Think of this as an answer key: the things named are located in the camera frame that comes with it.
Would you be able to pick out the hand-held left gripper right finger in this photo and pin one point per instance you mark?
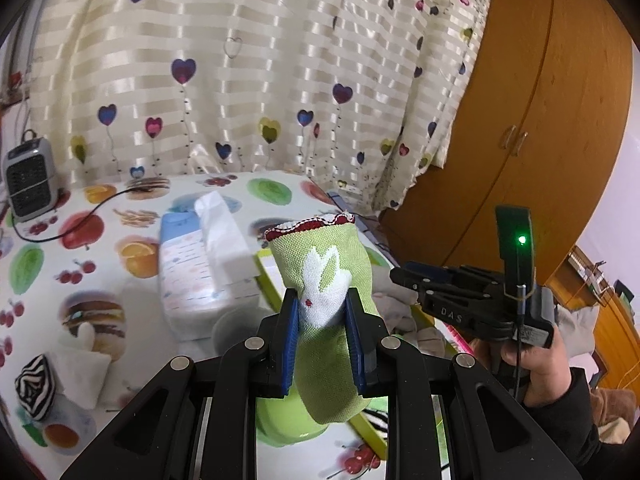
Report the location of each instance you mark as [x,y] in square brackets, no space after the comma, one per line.
[354,345]

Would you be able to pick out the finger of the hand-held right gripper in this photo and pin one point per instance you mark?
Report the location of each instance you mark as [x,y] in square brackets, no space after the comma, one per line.
[435,276]
[465,312]

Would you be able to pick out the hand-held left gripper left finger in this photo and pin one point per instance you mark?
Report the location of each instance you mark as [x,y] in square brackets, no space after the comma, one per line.
[289,345]

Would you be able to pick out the grey socks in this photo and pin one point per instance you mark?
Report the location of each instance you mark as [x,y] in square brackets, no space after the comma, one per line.
[395,305]

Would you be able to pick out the green woven cloth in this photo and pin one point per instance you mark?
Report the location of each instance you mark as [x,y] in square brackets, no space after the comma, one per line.
[325,250]

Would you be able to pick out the person's right forearm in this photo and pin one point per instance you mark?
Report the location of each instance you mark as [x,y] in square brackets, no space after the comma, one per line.
[575,425]

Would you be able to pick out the person's right hand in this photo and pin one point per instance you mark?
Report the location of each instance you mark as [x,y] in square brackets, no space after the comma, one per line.
[545,375]

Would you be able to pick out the beige cloth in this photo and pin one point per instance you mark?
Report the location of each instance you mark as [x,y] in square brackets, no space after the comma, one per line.
[430,345]

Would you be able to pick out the blue white tissue pack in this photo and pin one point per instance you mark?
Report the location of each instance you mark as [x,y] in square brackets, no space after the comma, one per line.
[200,285]

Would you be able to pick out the brown plush blanket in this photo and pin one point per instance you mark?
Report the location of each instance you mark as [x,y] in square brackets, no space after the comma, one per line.
[610,415]

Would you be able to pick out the wooden wardrobe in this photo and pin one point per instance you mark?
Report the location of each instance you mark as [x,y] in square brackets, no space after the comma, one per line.
[525,85]

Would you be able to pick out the white folded cloth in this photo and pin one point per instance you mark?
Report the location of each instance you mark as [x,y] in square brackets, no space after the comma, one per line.
[85,375]

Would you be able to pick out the black white striped sock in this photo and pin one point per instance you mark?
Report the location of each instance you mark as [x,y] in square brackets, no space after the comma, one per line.
[35,385]

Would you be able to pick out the heart print striped curtain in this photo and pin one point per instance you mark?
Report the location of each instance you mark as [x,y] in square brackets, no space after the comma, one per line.
[250,35]

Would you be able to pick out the grey space heater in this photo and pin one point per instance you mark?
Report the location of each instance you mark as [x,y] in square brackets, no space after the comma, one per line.
[30,185]

